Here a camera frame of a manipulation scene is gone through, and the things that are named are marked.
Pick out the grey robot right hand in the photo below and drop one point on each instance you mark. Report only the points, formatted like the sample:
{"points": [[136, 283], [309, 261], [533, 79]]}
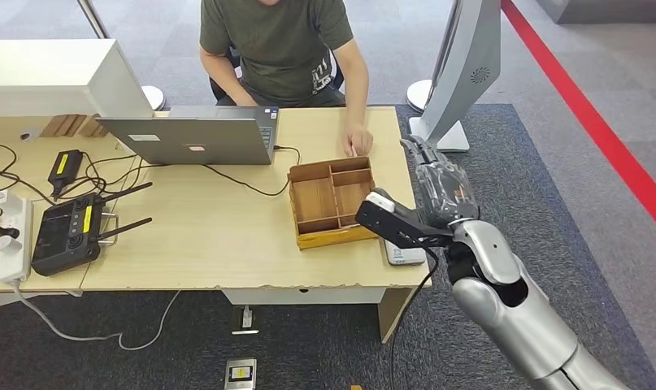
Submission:
{"points": [[443, 191]]}

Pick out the person's left hand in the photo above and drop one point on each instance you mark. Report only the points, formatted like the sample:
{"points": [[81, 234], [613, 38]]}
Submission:
{"points": [[359, 141]]}

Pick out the wooden compartment tray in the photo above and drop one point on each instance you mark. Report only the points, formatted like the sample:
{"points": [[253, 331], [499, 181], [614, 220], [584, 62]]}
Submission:
{"points": [[314, 202]]}

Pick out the person's left forearm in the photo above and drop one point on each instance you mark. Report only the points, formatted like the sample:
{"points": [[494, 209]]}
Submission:
{"points": [[354, 86]]}

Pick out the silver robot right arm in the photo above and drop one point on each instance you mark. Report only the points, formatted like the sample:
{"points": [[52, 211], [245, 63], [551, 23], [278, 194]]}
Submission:
{"points": [[516, 317]]}

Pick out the person's right forearm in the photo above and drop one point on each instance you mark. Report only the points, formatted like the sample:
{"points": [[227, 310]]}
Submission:
{"points": [[222, 78]]}

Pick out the grey white card reader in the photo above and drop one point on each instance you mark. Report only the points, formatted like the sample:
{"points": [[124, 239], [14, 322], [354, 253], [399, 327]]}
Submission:
{"points": [[405, 257]]}

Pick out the person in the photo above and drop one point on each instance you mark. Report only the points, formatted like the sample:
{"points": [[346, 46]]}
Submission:
{"points": [[274, 43]]}

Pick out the white round stand base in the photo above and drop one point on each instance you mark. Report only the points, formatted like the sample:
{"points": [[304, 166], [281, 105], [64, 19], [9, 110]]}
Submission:
{"points": [[155, 98], [417, 94]]}

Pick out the dark grey carpet rug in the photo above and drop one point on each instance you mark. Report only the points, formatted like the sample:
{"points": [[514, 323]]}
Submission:
{"points": [[494, 134]]}

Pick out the grey kiosk display stand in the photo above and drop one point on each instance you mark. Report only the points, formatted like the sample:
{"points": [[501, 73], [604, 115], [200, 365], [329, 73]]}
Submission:
{"points": [[459, 75]]}

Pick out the grey laptop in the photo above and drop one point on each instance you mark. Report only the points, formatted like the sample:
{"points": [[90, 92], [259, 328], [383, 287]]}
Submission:
{"points": [[198, 140]]}

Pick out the white under-desk drawer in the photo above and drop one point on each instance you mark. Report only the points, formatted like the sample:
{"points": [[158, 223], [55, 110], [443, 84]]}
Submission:
{"points": [[306, 296]]}

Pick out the light wooden desk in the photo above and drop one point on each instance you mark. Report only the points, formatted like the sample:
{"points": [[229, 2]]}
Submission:
{"points": [[209, 237]]}

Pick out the white floor plug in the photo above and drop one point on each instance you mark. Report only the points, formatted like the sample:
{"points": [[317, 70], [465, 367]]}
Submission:
{"points": [[245, 320]]}

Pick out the grey platform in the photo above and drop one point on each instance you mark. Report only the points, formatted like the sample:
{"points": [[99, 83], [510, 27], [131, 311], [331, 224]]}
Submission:
{"points": [[602, 11]]}

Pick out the silver floor socket box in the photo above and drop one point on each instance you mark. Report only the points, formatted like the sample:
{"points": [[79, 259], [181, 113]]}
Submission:
{"points": [[240, 374]]}

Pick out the wooden block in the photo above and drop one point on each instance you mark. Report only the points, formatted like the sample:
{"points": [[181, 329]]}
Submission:
{"points": [[93, 127], [62, 126]]}

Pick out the metal pole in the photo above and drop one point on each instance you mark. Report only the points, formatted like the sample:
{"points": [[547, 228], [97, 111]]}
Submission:
{"points": [[94, 19]]}

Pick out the black power adapter yellow label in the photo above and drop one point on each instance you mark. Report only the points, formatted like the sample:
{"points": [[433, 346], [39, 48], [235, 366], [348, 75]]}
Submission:
{"points": [[65, 167]]}

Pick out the black remote controller with antennas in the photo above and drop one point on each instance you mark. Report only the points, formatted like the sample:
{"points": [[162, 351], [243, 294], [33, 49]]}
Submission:
{"points": [[65, 236]]}

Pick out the large white box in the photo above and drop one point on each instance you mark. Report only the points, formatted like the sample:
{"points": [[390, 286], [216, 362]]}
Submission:
{"points": [[47, 75]]}

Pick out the black plug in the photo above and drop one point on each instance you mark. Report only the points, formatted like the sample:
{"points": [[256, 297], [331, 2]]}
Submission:
{"points": [[8, 232]]}

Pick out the small white charger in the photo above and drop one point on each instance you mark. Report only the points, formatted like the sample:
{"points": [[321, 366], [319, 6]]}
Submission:
{"points": [[0, 198]]}

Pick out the white power strip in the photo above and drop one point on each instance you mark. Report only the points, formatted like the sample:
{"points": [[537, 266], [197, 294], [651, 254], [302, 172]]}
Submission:
{"points": [[14, 257]]}

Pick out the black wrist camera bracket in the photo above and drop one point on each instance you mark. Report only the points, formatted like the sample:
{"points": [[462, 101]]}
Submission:
{"points": [[397, 229]]}

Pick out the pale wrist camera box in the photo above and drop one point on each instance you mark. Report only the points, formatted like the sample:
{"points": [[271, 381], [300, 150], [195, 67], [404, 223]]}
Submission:
{"points": [[380, 202]]}

